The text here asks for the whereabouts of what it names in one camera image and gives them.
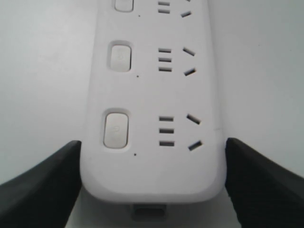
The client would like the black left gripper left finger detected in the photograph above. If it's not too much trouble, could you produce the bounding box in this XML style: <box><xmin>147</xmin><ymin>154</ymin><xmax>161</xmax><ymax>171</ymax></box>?
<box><xmin>0</xmin><ymin>141</ymin><xmax>82</xmax><ymax>228</ymax></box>

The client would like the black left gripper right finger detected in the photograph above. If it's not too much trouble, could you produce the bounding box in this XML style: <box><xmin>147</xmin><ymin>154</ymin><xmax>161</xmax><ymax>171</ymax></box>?
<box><xmin>225</xmin><ymin>138</ymin><xmax>304</xmax><ymax>228</ymax></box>

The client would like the white five-outlet power strip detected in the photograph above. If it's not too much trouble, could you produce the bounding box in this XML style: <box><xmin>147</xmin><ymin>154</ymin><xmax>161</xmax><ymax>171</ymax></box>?
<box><xmin>80</xmin><ymin>0</ymin><xmax>227</xmax><ymax>222</ymax></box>

